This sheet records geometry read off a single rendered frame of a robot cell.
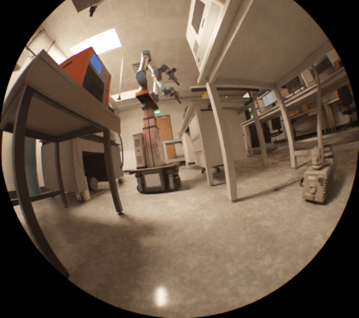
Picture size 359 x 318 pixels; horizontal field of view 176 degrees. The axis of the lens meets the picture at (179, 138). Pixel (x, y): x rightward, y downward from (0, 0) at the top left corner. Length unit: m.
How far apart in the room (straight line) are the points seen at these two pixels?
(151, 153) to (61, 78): 1.17
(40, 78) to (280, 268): 0.84
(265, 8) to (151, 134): 1.46
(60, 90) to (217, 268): 0.75
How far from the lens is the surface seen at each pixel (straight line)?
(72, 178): 1.33
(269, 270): 0.44
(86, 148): 1.47
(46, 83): 0.44
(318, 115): 0.80
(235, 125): 1.45
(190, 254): 0.50
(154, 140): 1.37
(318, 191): 0.68
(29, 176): 1.92
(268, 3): 0.67
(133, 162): 4.45
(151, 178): 1.25
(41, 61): 0.46
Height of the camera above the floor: 0.38
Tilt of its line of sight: 8 degrees up
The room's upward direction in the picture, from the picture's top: 10 degrees counter-clockwise
